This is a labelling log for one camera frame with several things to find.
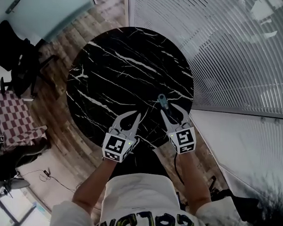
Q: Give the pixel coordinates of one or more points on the black floor object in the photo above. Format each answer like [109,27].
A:
[237,202]

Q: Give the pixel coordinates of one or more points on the frosted glass door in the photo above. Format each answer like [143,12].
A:
[47,13]

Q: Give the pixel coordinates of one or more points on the person's black trousers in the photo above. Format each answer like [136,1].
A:
[143,161]

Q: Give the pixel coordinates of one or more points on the person's right forearm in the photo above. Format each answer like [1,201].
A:
[194,178]

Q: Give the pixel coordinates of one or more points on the person's left forearm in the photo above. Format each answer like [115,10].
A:
[93,190]

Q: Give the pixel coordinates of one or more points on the red white checkered cloth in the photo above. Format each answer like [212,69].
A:
[14,114]

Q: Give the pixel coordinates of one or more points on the black office chair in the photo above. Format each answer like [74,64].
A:
[16,56]

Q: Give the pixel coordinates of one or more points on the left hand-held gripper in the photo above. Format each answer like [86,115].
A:
[114,146]

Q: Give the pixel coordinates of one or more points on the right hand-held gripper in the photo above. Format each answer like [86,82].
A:
[183,139]

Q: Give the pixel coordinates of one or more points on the grey tripod stand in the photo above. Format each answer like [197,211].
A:
[12,185]

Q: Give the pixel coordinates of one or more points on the black bag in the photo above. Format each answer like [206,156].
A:
[15,158]

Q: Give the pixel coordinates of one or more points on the white printed t-shirt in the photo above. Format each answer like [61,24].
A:
[139,198]

